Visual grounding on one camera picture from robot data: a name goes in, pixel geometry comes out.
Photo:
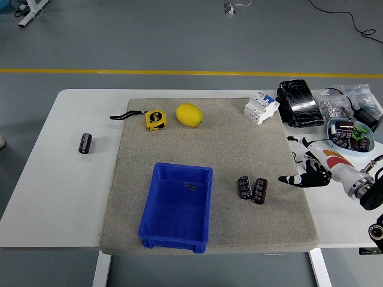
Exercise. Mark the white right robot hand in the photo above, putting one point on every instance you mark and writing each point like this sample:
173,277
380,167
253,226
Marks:
335,163

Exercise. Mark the dark brown cylindrical battery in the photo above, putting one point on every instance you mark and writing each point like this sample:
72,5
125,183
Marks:
259,191

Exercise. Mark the black cylindrical battery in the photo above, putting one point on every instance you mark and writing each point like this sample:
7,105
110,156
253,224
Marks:
244,187
85,143

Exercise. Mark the blue plastic box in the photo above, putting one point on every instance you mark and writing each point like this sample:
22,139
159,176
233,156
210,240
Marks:
158,197

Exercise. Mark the light blue bowl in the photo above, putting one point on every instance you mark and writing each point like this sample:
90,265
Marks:
354,153

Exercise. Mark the dark printed capacitor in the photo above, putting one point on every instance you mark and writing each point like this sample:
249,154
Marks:
341,140

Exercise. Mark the dark brown capacitor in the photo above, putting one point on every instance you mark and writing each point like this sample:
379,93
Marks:
354,144
364,144

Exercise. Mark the small white connector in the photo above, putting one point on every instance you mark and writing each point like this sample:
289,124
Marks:
333,129

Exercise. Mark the green plastic parts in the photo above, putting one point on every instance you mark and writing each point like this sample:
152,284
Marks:
359,134

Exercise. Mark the large brown capacitor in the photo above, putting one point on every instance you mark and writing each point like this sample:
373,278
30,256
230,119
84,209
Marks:
344,125

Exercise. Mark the clear bag of nuts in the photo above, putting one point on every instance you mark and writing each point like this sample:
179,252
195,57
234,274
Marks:
330,107

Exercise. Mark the black power adapter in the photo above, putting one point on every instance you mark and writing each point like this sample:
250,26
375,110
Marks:
366,116

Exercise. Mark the black wrapped pack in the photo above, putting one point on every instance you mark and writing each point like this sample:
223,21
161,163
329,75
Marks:
300,103

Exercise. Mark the clear bag of blue parts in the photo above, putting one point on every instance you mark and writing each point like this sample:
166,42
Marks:
363,95

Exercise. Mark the white circuit breaker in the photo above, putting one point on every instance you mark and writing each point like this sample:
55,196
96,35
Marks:
260,109

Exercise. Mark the grey-brown mat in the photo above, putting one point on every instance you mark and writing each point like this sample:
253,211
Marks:
239,143

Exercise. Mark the white table leg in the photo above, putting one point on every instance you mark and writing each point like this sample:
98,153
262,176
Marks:
320,269
101,269

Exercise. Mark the small dark metal clip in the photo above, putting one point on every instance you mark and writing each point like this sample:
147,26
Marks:
191,186

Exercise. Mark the yellow lemon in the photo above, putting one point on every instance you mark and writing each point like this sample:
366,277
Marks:
189,115

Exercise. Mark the yellow tape measure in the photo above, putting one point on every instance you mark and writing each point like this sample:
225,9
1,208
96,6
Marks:
155,120

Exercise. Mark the white floor socket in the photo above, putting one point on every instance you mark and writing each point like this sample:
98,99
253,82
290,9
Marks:
229,8

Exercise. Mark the white object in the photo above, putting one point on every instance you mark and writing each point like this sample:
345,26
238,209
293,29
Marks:
1,141

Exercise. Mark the white stand foot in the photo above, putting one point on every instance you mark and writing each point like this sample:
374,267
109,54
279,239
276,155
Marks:
30,15

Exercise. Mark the blue object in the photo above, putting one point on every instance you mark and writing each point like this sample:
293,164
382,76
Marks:
4,4

